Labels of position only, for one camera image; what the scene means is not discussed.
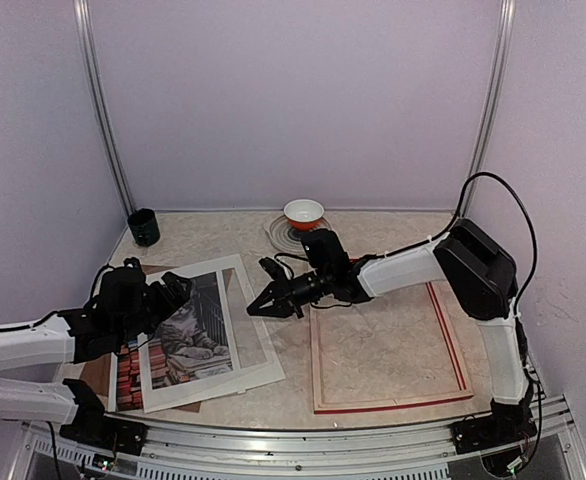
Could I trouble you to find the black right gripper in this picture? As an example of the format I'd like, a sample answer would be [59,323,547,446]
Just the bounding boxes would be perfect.
[248,267,332,318]

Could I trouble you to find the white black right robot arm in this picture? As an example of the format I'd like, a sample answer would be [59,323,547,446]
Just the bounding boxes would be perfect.
[247,218,542,452]

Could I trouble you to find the brown backing board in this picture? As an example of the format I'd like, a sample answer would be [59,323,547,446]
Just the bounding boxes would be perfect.
[80,263,202,413]

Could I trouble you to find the grey striped plate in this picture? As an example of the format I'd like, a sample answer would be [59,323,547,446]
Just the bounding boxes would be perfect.
[263,214,332,255]

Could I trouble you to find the right aluminium post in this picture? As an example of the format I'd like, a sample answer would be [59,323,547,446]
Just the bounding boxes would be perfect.
[460,0,517,215]

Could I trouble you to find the cat photo print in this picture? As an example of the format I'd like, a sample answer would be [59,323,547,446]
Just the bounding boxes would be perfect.
[113,272,235,411]

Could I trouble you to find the aluminium post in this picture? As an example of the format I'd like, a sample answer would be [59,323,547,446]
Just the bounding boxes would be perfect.
[73,0,135,217]
[460,0,517,215]

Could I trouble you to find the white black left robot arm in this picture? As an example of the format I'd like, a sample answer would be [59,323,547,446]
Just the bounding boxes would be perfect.
[0,268,192,453]

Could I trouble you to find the white mat board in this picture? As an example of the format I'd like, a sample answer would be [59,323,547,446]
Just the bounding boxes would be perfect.
[132,253,287,414]

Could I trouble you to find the dark green mug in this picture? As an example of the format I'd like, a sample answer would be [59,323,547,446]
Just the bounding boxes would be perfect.
[127,208,161,247]

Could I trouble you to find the left aluminium post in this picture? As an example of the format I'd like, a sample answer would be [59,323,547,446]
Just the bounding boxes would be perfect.
[73,0,135,217]

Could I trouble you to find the red wooden picture frame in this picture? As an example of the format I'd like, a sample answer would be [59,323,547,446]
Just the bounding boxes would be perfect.
[309,282,474,414]

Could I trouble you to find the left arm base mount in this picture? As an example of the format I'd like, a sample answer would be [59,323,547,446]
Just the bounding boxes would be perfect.
[59,417,148,456]

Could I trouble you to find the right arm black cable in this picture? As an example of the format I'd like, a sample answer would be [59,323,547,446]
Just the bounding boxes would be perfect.
[460,171,539,321]

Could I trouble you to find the orange white bowl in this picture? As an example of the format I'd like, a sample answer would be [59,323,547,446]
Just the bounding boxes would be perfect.
[283,199,325,231]

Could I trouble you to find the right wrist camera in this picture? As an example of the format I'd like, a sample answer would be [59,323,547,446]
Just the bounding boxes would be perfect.
[259,257,294,281]

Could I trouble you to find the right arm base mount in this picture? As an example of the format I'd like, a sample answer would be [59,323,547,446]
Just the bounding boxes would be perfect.
[451,414,537,455]

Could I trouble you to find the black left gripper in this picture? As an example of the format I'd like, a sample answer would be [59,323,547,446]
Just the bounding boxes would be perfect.
[115,271,192,346]

